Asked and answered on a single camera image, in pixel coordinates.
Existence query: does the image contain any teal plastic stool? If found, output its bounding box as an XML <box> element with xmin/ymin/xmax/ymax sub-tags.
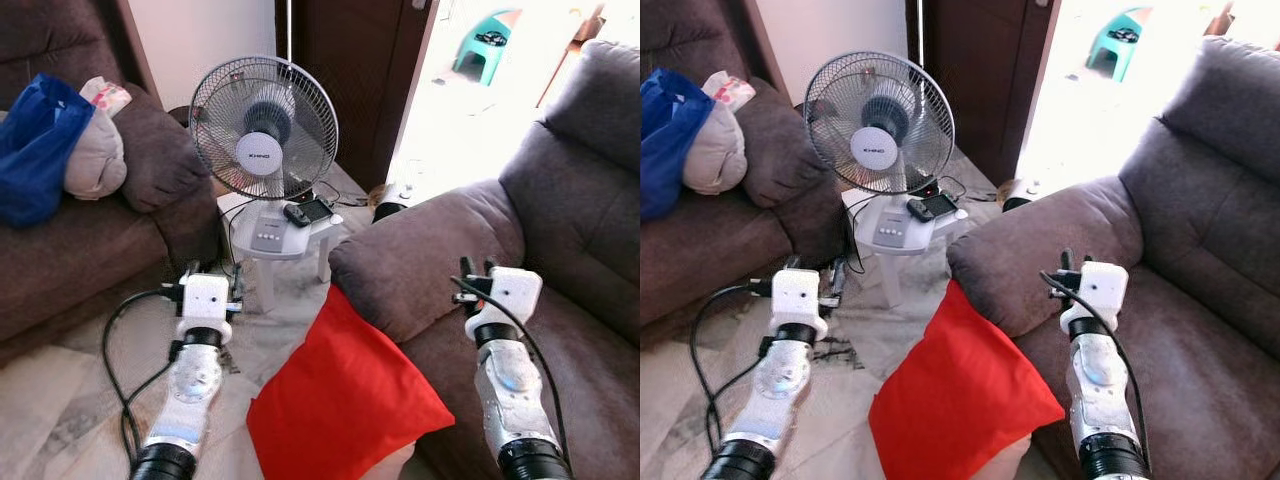
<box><xmin>1087</xmin><ymin>5</ymin><xmax>1153</xmax><ymax>81</ymax></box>
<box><xmin>452</xmin><ymin>8</ymin><xmax>521</xmax><ymax>86</ymax></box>

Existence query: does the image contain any dark brown wooden door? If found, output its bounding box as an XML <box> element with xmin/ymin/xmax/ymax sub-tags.
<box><xmin>275</xmin><ymin>0</ymin><xmax>439</xmax><ymax>191</ymax></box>
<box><xmin>905</xmin><ymin>0</ymin><xmax>1061</xmax><ymax>186</ymax></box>

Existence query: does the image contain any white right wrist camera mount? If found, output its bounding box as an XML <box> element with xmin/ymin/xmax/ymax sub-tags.
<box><xmin>1060</xmin><ymin>261</ymin><xmax>1129</xmax><ymax>336</ymax></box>
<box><xmin>465</xmin><ymin>266</ymin><xmax>544</xmax><ymax>341</ymax></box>

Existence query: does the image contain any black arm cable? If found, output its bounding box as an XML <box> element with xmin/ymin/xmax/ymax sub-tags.
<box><xmin>1040</xmin><ymin>270</ymin><xmax>1151</xmax><ymax>471</ymax></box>
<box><xmin>690</xmin><ymin>280</ymin><xmax>771</xmax><ymax>456</ymax></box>
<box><xmin>450</xmin><ymin>275</ymin><xmax>573</xmax><ymax>471</ymax></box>
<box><xmin>102</xmin><ymin>283</ymin><xmax>186</xmax><ymax>466</ymax></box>

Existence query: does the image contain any grey-brown fabric sofa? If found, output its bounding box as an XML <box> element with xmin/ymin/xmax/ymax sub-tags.
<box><xmin>945</xmin><ymin>35</ymin><xmax>1280</xmax><ymax>480</ymax></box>
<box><xmin>328</xmin><ymin>38</ymin><xmax>641</xmax><ymax>480</ymax></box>

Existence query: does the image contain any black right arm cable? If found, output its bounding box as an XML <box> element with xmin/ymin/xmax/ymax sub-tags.
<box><xmin>1040</xmin><ymin>270</ymin><xmax>1151</xmax><ymax>471</ymax></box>
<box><xmin>450</xmin><ymin>275</ymin><xmax>573</xmax><ymax>471</ymax></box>

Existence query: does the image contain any white table fan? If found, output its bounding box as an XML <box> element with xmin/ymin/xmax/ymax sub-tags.
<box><xmin>189</xmin><ymin>55</ymin><xmax>346</xmax><ymax>261</ymax></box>
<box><xmin>804</xmin><ymin>50</ymin><xmax>969</xmax><ymax>256</ymax></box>

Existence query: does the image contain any white plastic bag red print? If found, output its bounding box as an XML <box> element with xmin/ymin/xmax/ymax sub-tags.
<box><xmin>80</xmin><ymin>76</ymin><xmax>133</xmax><ymax>119</ymax></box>
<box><xmin>703</xmin><ymin>70</ymin><xmax>757</xmax><ymax>113</ymax></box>

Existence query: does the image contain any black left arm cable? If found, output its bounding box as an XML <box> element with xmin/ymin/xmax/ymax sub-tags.
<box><xmin>690</xmin><ymin>280</ymin><xmax>771</xmax><ymax>456</ymax></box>
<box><xmin>102</xmin><ymin>283</ymin><xmax>186</xmax><ymax>466</ymax></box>

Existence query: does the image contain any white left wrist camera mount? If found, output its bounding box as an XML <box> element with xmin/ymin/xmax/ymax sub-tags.
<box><xmin>178</xmin><ymin>273</ymin><xmax>236</xmax><ymax>346</ymax></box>
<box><xmin>768</xmin><ymin>268</ymin><xmax>829</xmax><ymax>341</ymax></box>

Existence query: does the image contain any beige and black round container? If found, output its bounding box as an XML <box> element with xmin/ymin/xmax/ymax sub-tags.
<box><xmin>998</xmin><ymin>180</ymin><xmax>1041</xmax><ymax>213</ymax></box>
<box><xmin>368</xmin><ymin>183</ymin><xmax>411</xmax><ymax>223</ymax></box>

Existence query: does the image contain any blue bag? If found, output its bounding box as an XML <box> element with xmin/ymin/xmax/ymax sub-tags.
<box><xmin>640</xmin><ymin>68</ymin><xmax>716</xmax><ymax>223</ymax></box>
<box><xmin>0</xmin><ymin>72</ymin><xmax>96</xmax><ymax>229</ymax></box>

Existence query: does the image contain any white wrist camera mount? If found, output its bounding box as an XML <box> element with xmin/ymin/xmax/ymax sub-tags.
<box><xmin>178</xmin><ymin>273</ymin><xmax>236</xmax><ymax>346</ymax></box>
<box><xmin>768</xmin><ymin>268</ymin><xmax>829</xmax><ymax>341</ymax></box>
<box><xmin>1060</xmin><ymin>261</ymin><xmax>1129</xmax><ymax>336</ymax></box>
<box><xmin>465</xmin><ymin>266</ymin><xmax>544</xmax><ymax>341</ymax></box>

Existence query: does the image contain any red pillow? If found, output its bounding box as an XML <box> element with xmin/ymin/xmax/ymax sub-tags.
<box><xmin>246</xmin><ymin>283</ymin><xmax>456</xmax><ymax>480</ymax></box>
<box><xmin>868</xmin><ymin>278</ymin><xmax>1067</xmax><ymax>480</ymax></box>

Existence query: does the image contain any dark brown fabric sofa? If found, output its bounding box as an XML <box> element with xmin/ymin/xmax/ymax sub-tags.
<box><xmin>640</xmin><ymin>0</ymin><xmax>851</xmax><ymax>351</ymax></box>
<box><xmin>0</xmin><ymin>0</ymin><xmax>223</xmax><ymax>366</ymax></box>

